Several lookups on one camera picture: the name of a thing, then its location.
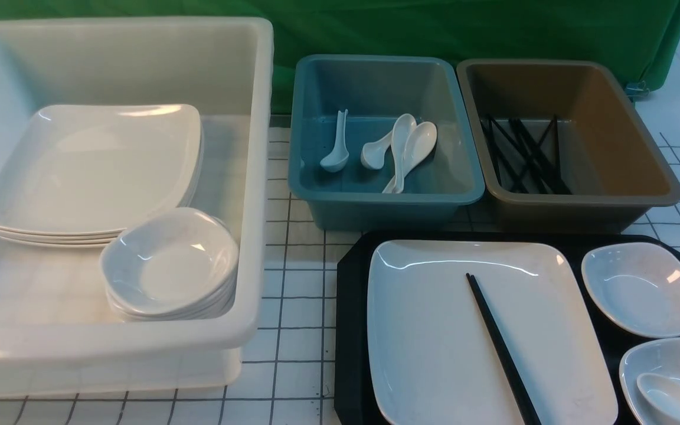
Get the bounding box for white square rice plate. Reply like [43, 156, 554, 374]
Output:
[367, 240, 619, 424]

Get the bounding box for black chopstick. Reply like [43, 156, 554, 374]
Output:
[465, 273, 541, 424]

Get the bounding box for white bowl tray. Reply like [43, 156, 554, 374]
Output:
[618, 337, 680, 424]
[581, 242, 680, 339]

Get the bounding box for large white plastic tub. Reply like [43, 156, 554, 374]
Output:
[0, 17, 273, 400]

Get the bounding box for stack of white square plates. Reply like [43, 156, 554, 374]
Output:
[0, 104, 204, 239]

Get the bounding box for stack of white bowls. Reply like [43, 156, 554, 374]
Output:
[99, 207, 239, 321]

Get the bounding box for black serving tray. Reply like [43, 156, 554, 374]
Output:
[334, 230, 680, 424]

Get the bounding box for white spoon short middle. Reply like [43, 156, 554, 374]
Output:
[361, 131, 393, 170]

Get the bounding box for blue plastic bin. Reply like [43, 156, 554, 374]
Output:
[288, 54, 485, 231]

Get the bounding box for white spoon long centre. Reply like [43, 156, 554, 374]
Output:
[388, 113, 417, 194]

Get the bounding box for black chopsticks in bin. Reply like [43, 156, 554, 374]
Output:
[480, 114, 572, 195]

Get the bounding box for brown plastic bin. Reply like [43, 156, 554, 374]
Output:
[456, 59, 680, 233]

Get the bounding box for metal clamp on backdrop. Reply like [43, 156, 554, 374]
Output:
[624, 81, 650, 103]

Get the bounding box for green cloth backdrop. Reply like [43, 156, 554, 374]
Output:
[0, 1, 680, 113]

